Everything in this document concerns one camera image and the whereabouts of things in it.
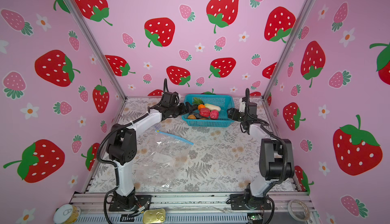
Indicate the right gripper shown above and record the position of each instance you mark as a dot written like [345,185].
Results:
[234,112]

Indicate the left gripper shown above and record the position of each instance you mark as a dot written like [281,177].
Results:
[183,111]

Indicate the green leafy vegetable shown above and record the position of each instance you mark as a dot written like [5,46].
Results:
[197,101]

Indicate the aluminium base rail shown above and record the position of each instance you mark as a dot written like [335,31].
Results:
[190,208]

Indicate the gold tin can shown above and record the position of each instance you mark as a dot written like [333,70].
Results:
[154,216]

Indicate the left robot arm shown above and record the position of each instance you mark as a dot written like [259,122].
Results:
[119,148]

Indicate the clear zip top bag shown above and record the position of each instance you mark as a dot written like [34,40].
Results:
[160,160]

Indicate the magenta toy fruit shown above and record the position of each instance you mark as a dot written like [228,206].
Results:
[214,114]

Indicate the tape roll with label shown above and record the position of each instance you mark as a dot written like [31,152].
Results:
[67,214]

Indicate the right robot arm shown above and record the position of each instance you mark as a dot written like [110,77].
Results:
[276,163]

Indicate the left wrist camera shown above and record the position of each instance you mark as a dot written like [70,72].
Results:
[170,99]

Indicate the clear tape roll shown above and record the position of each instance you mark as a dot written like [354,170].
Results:
[298,210]

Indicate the red toy pepper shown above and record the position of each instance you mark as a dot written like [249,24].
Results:
[204,112]

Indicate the dark eggplant toy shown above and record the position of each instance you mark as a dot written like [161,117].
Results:
[196,113]

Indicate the teal plastic basket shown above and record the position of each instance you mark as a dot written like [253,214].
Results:
[224,102]

